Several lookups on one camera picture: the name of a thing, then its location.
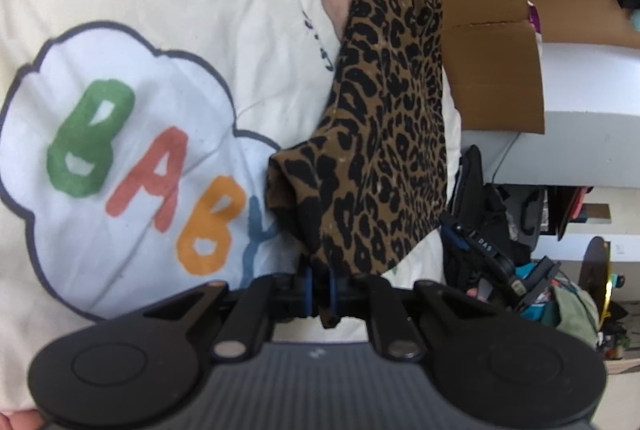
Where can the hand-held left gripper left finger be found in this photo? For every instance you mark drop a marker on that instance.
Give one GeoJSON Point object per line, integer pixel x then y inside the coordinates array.
{"type": "Point", "coordinates": [307, 295]}

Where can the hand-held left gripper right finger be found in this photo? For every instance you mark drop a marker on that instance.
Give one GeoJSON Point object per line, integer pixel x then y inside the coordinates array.
{"type": "Point", "coordinates": [334, 297]}

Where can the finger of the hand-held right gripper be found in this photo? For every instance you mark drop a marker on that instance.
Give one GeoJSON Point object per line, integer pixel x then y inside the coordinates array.
{"type": "Point", "coordinates": [455, 232]}

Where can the black garment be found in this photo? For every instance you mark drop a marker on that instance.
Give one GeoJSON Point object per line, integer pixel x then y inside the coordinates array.
{"type": "Point", "coordinates": [470, 180]}

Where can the leopard print pants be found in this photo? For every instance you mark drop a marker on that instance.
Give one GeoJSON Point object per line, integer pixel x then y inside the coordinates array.
{"type": "Point", "coordinates": [390, 109]}

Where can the teal printed garment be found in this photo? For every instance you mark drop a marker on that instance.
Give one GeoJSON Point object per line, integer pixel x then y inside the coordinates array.
{"type": "Point", "coordinates": [537, 305]}

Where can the red board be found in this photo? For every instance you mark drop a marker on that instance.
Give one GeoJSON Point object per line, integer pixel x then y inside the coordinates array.
{"type": "Point", "coordinates": [572, 210]}

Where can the green cloth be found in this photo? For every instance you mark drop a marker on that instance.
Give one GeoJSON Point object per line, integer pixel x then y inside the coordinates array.
{"type": "Point", "coordinates": [575, 315]}

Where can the brown round board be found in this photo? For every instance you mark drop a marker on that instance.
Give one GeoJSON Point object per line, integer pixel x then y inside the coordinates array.
{"type": "Point", "coordinates": [595, 275]}

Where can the large cardboard panel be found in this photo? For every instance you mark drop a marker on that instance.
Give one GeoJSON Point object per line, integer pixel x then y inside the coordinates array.
{"type": "Point", "coordinates": [480, 59]}

